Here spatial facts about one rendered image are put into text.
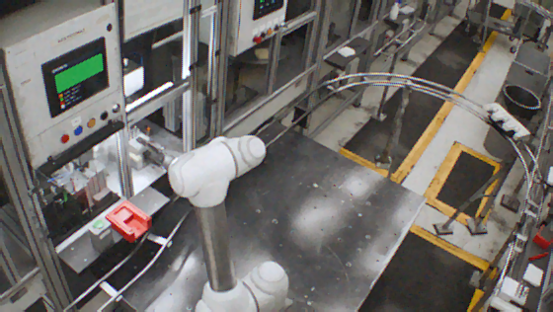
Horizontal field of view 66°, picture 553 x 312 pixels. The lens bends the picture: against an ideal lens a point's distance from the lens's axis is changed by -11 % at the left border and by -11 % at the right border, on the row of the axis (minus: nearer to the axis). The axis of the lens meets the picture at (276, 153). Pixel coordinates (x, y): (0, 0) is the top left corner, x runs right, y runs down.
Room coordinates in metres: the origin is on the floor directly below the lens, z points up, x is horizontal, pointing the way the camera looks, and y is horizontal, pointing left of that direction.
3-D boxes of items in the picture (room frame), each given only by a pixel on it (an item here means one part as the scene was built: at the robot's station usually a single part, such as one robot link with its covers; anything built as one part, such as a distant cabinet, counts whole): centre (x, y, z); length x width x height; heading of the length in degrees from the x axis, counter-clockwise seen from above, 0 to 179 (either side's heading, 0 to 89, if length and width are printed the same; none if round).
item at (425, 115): (5.44, -2.15, 0.01); 5.85 x 0.59 x 0.01; 151
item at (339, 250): (1.52, -0.07, 0.66); 1.50 x 1.06 x 0.04; 151
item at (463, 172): (2.92, -1.64, 0.01); 1.00 x 0.55 x 0.01; 151
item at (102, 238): (1.11, 0.65, 0.97); 0.08 x 0.08 x 0.12; 61
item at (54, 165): (1.19, 0.68, 1.37); 0.36 x 0.04 x 0.04; 151
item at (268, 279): (1.09, -0.04, 0.85); 0.18 x 0.16 x 0.22; 132
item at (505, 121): (2.61, -1.53, 0.84); 0.37 x 0.14 x 0.10; 29
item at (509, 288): (1.15, -1.13, 0.92); 0.13 x 0.10 x 0.09; 61
